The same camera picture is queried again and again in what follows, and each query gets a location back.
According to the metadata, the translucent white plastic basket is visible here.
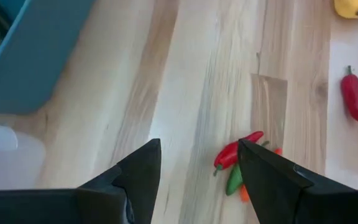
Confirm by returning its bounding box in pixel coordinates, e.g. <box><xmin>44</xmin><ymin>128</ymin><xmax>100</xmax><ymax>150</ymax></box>
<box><xmin>0</xmin><ymin>118</ymin><xmax>46</xmax><ymax>190</ymax></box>

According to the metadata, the red toy chili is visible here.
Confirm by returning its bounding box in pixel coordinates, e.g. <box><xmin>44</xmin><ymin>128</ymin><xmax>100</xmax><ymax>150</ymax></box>
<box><xmin>213</xmin><ymin>131</ymin><xmax>264</xmax><ymax>177</ymax></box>
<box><xmin>340</xmin><ymin>65</ymin><xmax>358</xmax><ymax>124</ymax></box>

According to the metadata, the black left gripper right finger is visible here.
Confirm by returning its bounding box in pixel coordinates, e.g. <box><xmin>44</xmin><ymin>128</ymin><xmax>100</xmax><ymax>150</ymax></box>
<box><xmin>237</xmin><ymin>139</ymin><xmax>358</xmax><ymax>224</ymax></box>

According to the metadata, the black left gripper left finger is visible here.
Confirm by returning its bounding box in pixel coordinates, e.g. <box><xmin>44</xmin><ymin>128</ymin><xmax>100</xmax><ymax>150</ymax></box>
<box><xmin>0</xmin><ymin>138</ymin><xmax>162</xmax><ymax>224</ymax></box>

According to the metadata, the teal plastic basket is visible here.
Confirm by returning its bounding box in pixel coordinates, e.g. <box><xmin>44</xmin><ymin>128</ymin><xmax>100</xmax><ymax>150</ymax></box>
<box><xmin>0</xmin><ymin>0</ymin><xmax>96</xmax><ymax>115</ymax></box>

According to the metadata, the green toy chili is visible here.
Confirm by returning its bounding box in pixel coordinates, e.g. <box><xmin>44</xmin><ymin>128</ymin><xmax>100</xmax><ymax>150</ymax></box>
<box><xmin>225</xmin><ymin>141</ymin><xmax>270</xmax><ymax>196</ymax></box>

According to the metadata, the yellow toy lemon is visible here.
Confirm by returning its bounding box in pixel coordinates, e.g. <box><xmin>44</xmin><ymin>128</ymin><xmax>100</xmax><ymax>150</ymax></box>
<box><xmin>333</xmin><ymin>0</ymin><xmax>358</xmax><ymax>19</ymax></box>

